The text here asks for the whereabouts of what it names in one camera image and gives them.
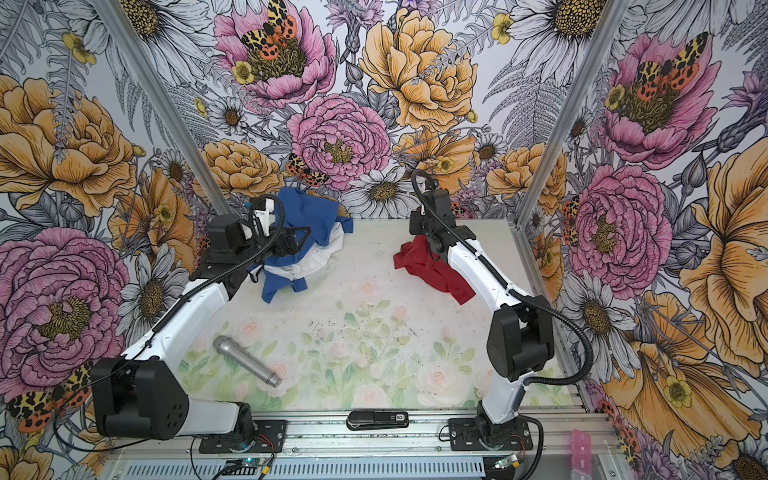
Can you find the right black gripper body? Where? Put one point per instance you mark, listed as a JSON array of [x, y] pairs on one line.
[[421, 224]]

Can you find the blue cloth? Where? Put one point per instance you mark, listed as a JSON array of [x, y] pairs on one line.
[[318, 228]]

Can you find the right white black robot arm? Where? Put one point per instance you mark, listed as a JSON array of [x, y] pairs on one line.
[[521, 334]]

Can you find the black device on rail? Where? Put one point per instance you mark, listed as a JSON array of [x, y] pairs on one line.
[[377, 419]]

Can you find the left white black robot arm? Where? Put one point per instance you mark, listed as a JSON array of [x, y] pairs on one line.
[[136, 394]]

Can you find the green circuit board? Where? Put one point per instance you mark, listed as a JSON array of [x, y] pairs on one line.
[[252, 467], [511, 461]]

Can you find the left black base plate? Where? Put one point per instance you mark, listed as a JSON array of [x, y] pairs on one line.
[[266, 436]]

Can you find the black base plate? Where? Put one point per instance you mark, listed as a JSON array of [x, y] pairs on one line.
[[478, 434], [266, 436]]

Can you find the red cloth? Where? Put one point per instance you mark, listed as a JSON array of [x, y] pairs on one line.
[[418, 260]]

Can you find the right green circuit board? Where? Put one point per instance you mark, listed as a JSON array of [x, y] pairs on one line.
[[511, 461]]

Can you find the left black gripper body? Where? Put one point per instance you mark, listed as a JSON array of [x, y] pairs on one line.
[[246, 248]]

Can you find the white slotted cable duct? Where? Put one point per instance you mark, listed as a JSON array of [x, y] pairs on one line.
[[457, 467]]

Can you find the pink plastic piece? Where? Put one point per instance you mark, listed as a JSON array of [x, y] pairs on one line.
[[581, 455]]

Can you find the silver metal cylinder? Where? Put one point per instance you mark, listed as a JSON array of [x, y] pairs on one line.
[[233, 352]]

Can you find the white cloth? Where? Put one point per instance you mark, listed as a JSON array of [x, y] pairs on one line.
[[314, 260]]

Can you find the left green circuit board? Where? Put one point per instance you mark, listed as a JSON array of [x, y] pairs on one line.
[[252, 467]]

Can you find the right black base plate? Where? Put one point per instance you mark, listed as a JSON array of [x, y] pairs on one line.
[[478, 434]]

